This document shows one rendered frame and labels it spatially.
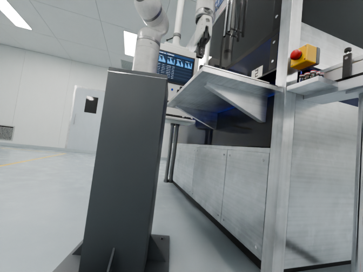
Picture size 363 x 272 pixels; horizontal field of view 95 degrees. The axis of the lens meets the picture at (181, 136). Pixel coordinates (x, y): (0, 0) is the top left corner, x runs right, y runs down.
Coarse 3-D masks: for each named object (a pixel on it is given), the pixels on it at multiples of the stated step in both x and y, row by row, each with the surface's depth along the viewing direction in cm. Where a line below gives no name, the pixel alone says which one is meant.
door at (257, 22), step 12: (240, 0) 123; (252, 0) 109; (264, 0) 97; (240, 12) 120; (252, 12) 107; (264, 12) 96; (240, 24) 118; (252, 24) 105; (264, 24) 95; (240, 36) 116; (252, 36) 104; (264, 36) 93; (240, 48) 115
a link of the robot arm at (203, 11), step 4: (200, 8) 73; (204, 8) 73; (208, 8) 73; (196, 12) 75; (200, 12) 73; (204, 12) 73; (208, 12) 73; (212, 12) 74; (196, 16) 75; (212, 16) 74; (212, 20) 76
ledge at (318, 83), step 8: (304, 80) 67; (312, 80) 63; (320, 80) 62; (328, 80) 63; (288, 88) 73; (296, 88) 70; (304, 88) 69; (312, 88) 68; (320, 88) 67; (328, 88) 67
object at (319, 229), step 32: (320, 128) 80; (352, 128) 87; (192, 160) 170; (224, 160) 114; (256, 160) 86; (320, 160) 80; (352, 160) 86; (192, 192) 159; (224, 192) 109; (256, 192) 83; (320, 192) 79; (352, 192) 86; (224, 224) 105; (256, 224) 80; (288, 224) 73; (320, 224) 78; (352, 224) 85; (288, 256) 72; (320, 256) 78
